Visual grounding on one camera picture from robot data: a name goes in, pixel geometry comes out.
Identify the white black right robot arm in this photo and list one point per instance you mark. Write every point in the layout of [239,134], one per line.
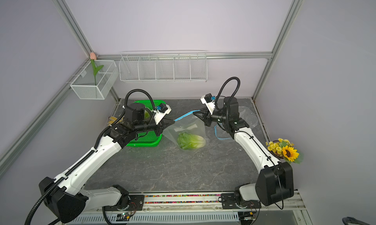
[275,178]

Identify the aluminium mounting rail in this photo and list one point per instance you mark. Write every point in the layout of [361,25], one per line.
[187,202]

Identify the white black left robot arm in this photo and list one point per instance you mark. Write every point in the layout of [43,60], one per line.
[65,195]

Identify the clear blue-zip zip-top bag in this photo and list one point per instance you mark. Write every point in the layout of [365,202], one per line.
[247,118]

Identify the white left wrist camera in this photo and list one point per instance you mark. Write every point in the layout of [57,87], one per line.
[160,112]

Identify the yellow dotted work glove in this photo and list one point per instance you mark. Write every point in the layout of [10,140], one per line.
[112,120]

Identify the long white wire shelf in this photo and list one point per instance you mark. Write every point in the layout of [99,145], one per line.
[163,66]

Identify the white vented cable duct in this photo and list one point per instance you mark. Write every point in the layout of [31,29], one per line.
[174,218]

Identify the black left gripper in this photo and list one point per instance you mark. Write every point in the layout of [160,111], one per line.
[160,128]

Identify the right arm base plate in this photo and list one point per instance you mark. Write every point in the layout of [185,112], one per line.
[233,201]

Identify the zip-top bag with label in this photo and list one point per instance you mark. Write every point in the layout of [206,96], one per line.
[187,123]

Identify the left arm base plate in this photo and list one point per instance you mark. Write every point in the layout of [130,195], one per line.
[132,203]

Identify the small white wire basket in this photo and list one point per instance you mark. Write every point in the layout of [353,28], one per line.
[84,86]

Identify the green chinese cabbage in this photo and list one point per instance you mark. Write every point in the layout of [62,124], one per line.
[147,114]

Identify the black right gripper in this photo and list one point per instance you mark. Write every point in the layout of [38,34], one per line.
[204,112]

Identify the sunflower bouquet in pot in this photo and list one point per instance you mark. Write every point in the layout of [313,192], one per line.
[284,149]

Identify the green plastic perforated basket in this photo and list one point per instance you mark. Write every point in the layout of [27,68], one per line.
[146,140]

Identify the pink artificial tulip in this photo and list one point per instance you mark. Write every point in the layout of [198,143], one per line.
[96,68]

